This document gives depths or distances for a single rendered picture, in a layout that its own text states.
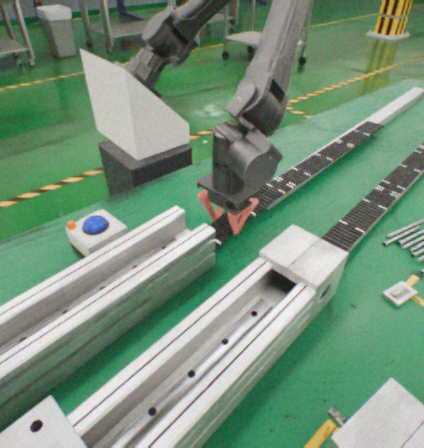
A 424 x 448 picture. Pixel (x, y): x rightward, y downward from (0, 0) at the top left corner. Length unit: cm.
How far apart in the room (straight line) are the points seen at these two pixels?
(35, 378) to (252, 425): 27
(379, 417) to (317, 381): 13
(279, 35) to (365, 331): 48
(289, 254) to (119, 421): 31
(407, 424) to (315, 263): 22
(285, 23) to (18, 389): 64
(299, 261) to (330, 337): 12
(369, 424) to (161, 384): 23
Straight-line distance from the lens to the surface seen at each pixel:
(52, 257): 72
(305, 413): 51
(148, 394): 46
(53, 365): 52
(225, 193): 62
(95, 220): 65
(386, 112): 129
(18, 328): 55
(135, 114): 92
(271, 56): 62
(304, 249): 55
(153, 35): 94
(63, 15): 540
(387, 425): 43
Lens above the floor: 124
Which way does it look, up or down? 39 degrees down
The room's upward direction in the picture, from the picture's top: straight up
